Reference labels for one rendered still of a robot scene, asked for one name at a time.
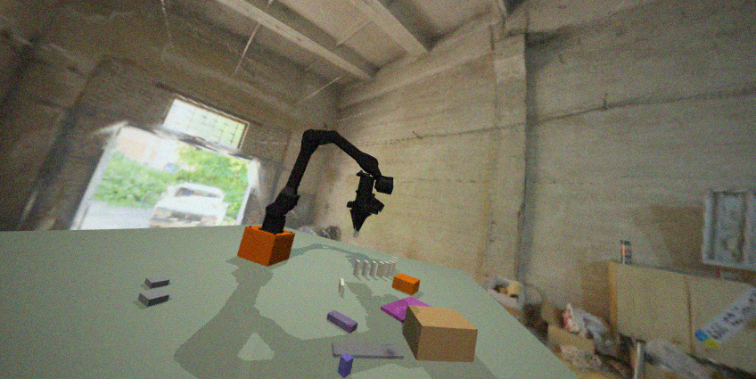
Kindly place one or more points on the purple flat rectangular block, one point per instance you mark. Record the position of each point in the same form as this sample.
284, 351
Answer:
398, 309

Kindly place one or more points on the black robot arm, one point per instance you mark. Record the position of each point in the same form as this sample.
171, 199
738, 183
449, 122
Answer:
287, 199

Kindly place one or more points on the blue rectangular block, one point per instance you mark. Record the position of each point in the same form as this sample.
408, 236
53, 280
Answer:
345, 364

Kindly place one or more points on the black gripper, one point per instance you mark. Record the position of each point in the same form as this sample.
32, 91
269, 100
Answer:
360, 208

